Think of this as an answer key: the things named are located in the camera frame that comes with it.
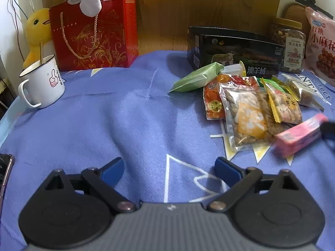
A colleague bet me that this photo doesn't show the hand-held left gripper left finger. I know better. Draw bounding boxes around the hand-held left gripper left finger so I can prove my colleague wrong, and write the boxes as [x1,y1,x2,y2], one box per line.
[39,157,137,213]

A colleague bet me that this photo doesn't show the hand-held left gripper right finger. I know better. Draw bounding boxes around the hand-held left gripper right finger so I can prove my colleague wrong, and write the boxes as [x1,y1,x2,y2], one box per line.
[208,157,301,213]

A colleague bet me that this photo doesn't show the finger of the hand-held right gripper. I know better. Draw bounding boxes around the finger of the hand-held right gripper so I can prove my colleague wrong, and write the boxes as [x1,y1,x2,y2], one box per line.
[321,122,335,152]

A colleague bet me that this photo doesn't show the pink snack box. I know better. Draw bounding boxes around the pink snack box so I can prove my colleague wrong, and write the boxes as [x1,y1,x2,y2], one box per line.
[272,114,329,159]

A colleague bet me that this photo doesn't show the clear seed snack packet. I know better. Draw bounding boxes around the clear seed snack packet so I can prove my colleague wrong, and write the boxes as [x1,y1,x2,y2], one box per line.
[219,85,291,152]

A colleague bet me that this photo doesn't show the clear brown granule snack packet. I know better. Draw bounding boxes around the clear brown granule snack packet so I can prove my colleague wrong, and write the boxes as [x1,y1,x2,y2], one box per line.
[281,73,325,111]

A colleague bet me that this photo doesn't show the blue printed blanket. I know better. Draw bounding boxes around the blue printed blanket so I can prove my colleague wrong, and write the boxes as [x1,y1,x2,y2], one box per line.
[0,50,335,251]

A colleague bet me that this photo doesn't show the yellow-edged nut snack packet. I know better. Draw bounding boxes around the yellow-edged nut snack packet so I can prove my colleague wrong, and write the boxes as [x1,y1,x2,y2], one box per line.
[262,78,303,124]

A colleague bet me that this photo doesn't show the green foil snack packet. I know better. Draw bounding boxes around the green foil snack packet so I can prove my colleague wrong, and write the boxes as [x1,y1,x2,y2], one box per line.
[258,75,291,95]

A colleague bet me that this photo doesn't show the orange snack packet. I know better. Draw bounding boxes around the orange snack packet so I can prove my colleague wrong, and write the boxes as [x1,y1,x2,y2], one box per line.
[203,74,259,121]

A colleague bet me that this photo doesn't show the large pink snack bag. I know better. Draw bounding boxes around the large pink snack bag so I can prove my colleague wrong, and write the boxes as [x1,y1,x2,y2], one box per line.
[305,6,335,87]

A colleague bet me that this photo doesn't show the light green snack packet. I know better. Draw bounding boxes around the light green snack packet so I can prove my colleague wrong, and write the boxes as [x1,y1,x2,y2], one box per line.
[169,62,228,93]

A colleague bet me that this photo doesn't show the white yellow-edged snack packet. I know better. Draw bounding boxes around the white yellow-edged snack packet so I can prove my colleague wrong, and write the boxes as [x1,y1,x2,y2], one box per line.
[220,61,248,77]

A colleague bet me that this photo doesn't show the clear plastic nut jar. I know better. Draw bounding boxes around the clear plastic nut jar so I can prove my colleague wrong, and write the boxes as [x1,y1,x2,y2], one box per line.
[271,16,307,74]

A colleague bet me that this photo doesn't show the smartphone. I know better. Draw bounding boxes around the smartphone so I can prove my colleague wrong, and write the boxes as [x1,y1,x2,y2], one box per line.
[0,154,15,215]

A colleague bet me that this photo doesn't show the white enamel mug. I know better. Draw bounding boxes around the white enamel mug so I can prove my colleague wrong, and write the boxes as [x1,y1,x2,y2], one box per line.
[18,54,65,109]

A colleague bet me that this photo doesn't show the black cardboard box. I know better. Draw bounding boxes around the black cardboard box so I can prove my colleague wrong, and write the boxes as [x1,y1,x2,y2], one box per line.
[187,26,286,79]

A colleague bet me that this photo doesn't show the round wooden board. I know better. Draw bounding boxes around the round wooden board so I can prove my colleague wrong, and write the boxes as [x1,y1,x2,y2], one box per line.
[281,2,312,32]

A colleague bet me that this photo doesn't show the black tape cross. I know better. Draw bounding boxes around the black tape cross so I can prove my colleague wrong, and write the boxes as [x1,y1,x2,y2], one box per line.
[295,0,335,20]

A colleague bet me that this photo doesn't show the red gift box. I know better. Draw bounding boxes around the red gift box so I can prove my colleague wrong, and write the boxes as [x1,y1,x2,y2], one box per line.
[49,0,139,72]

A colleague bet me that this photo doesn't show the yellow duck plush toy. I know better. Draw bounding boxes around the yellow duck plush toy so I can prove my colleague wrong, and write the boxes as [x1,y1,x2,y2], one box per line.
[22,8,54,70]

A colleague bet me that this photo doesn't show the wooden panel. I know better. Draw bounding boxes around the wooden panel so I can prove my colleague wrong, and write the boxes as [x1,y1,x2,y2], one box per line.
[126,0,286,58]

